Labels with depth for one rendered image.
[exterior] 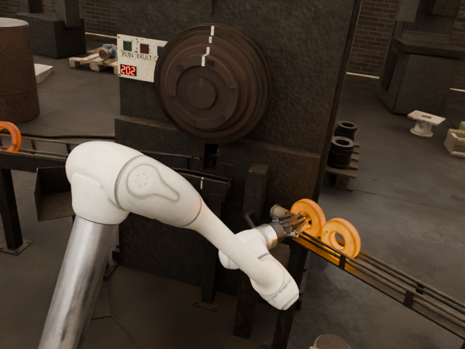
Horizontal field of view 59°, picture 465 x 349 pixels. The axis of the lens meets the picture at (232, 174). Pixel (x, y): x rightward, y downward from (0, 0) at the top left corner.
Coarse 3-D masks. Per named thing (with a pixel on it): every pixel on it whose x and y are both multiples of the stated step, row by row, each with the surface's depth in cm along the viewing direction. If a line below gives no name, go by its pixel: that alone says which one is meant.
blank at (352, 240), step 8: (328, 224) 148; (336, 224) 145; (344, 224) 143; (320, 232) 152; (328, 232) 149; (336, 232) 146; (344, 232) 143; (352, 232) 141; (328, 240) 150; (352, 240) 141; (360, 240) 142; (328, 248) 151; (336, 248) 148; (344, 248) 145; (352, 248) 142; (360, 248) 143; (352, 256) 143
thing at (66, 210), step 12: (48, 168) 175; (60, 168) 177; (36, 180) 165; (48, 180) 177; (60, 180) 179; (36, 192) 162; (48, 192) 180; (60, 192) 182; (36, 204) 159; (48, 204) 173; (60, 204) 173; (48, 216) 166; (60, 216) 166; (72, 216) 175; (96, 300) 206; (108, 300) 206; (96, 312) 199; (108, 312) 199
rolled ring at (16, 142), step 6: (0, 126) 208; (6, 126) 208; (12, 126) 207; (12, 132) 207; (18, 132) 208; (12, 138) 207; (18, 138) 207; (12, 144) 207; (18, 144) 208; (6, 150) 208; (12, 150) 207
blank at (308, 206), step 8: (304, 200) 156; (296, 208) 159; (304, 208) 155; (312, 208) 152; (320, 208) 153; (312, 216) 153; (320, 216) 151; (312, 224) 154; (320, 224) 151; (312, 232) 155
